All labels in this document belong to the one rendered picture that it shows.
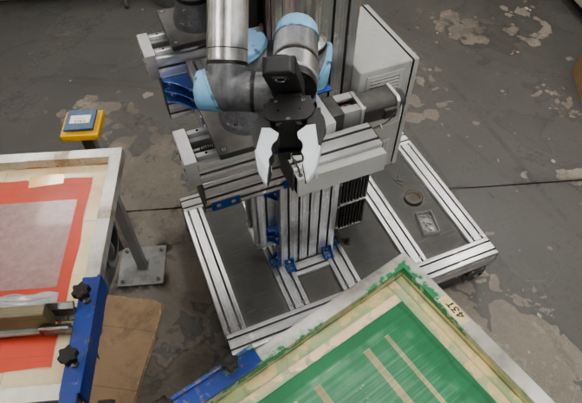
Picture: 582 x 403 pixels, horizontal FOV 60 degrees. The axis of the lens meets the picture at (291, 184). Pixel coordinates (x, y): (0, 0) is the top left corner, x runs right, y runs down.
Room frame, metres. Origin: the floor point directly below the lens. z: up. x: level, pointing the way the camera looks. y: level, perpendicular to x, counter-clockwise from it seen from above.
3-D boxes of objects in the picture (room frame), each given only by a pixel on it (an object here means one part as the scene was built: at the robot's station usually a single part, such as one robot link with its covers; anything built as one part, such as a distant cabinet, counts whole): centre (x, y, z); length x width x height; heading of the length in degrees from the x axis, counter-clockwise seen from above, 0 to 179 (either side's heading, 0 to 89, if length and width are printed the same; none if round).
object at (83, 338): (0.52, 0.50, 0.97); 0.30 x 0.05 x 0.07; 5
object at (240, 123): (1.00, 0.11, 1.31); 0.15 x 0.15 x 0.10
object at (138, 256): (1.30, 0.73, 0.48); 0.22 x 0.22 x 0.96; 5
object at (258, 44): (1.00, 0.11, 1.42); 0.13 x 0.12 x 0.14; 88
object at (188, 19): (1.46, 0.30, 1.31); 0.15 x 0.15 x 0.10
